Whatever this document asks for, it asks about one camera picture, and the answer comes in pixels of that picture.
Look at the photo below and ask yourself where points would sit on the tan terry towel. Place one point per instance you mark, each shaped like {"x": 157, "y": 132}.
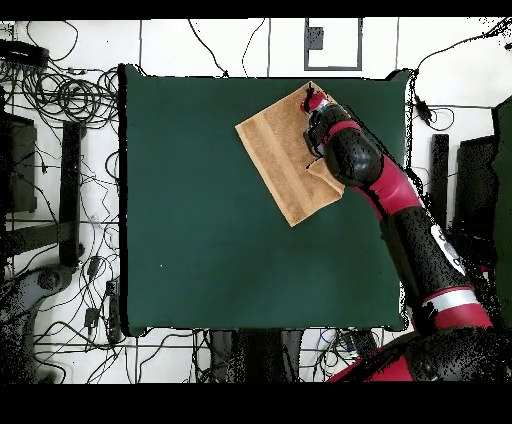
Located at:
{"x": 276, "y": 156}

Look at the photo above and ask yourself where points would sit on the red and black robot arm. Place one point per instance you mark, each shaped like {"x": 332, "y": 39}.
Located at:
{"x": 392, "y": 188}

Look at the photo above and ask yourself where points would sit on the small grey box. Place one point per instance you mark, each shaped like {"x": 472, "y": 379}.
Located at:
{"x": 315, "y": 38}

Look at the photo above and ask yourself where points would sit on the black power adapter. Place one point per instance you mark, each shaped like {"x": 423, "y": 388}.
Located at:
{"x": 423, "y": 110}
{"x": 91, "y": 316}

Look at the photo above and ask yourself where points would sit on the dark green tablecloth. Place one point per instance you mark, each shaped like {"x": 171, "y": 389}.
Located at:
{"x": 180, "y": 160}

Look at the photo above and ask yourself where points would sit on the black box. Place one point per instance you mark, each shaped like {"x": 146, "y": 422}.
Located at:
{"x": 476, "y": 188}
{"x": 20, "y": 168}

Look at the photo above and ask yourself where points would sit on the black power strip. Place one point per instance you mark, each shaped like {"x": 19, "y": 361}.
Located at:
{"x": 22, "y": 54}
{"x": 362, "y": 342}

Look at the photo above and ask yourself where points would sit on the grey tripod base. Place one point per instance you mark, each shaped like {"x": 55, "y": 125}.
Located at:
{"x": 48, "y": 280}

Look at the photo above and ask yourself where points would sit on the grey square floor frame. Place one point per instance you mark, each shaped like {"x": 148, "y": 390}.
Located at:
{"x": 306, "y": 60}

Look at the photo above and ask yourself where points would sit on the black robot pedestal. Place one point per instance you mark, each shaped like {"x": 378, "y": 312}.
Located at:
{"x": 256, "y": 356}

